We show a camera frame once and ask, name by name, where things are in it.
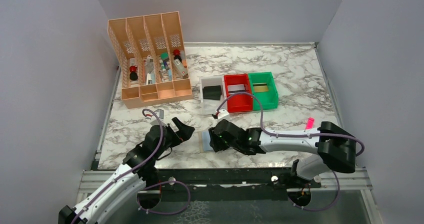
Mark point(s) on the green capped tube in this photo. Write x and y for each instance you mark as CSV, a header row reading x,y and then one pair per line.
x,y
165,67

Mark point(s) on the black metal base rail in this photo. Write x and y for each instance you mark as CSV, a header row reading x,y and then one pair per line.
x,y
222,184

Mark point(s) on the silver card in red bin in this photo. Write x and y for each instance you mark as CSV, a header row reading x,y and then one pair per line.
x,y
236,88

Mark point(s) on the red plastic bin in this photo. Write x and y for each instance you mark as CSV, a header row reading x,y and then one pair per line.
x,y
240,102

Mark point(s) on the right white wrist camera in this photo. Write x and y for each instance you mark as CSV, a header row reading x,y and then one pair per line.
x,y
221,114

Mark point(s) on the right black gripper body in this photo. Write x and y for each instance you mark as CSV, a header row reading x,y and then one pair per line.
x,y
219,144

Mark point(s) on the gold card in green bin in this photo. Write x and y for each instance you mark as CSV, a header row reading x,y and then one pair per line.
x,y
260,87

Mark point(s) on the peach desk file organizer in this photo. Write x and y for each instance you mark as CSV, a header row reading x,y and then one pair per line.
x,y
150,51

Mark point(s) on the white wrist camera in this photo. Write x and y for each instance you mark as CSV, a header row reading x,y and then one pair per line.
x,y
157,118
221,114

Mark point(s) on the silver items in organizer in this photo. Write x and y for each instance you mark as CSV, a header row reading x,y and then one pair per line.
x,y
149,76

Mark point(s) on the red black small bottle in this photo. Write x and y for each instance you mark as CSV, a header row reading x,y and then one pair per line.
x,y
177,54

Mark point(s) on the white plastic bin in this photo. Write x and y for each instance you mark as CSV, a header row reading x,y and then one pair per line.
x,y
208,107

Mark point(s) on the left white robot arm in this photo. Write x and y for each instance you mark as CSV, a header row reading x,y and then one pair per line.
x,y
136,173

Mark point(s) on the green plastic bin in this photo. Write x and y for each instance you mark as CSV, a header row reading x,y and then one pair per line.
x,y
269,100

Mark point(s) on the black cards in white bin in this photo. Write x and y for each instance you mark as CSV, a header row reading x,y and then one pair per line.
x,y
212,92

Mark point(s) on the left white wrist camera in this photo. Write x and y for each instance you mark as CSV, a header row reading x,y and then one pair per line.
x,y
157,118

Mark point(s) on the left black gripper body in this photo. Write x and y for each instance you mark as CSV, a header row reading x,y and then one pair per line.
x,y
172,140

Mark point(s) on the beige card holder wallet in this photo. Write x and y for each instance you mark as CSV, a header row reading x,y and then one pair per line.
x,y
204,141

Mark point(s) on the white box in organizer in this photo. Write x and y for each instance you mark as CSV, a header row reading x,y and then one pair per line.
x,y
181,70

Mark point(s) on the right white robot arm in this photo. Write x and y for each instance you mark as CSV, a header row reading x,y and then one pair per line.
x,y
330,147

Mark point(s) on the pink marker pen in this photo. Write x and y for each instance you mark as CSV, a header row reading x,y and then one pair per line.
x,y
310,123

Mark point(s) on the red capped black bottle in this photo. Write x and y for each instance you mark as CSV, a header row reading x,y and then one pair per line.
x,y
133,75

